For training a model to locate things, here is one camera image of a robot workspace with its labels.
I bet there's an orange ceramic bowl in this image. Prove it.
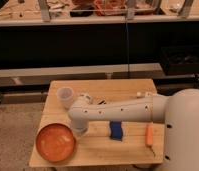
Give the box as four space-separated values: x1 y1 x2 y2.
35 123 76 163

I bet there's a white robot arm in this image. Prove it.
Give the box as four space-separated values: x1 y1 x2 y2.
68 89 199 171

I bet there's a black white striped block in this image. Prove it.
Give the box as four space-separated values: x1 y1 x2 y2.
98 100 107 105

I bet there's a translucent plastic cup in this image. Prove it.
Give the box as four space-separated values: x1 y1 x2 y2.
56 87 75 109

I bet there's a small white bottle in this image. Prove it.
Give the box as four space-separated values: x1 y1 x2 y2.
136 92 153 98

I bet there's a blue sponge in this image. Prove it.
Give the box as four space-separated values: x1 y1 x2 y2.
109 121 123 141

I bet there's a black bin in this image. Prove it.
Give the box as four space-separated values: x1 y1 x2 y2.
159 46 199 75

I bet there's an orange handled tool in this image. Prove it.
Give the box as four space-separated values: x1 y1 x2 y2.
145 122 156 157

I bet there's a thin vertical cable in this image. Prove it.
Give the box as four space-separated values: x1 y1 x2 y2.
124 18 131 80

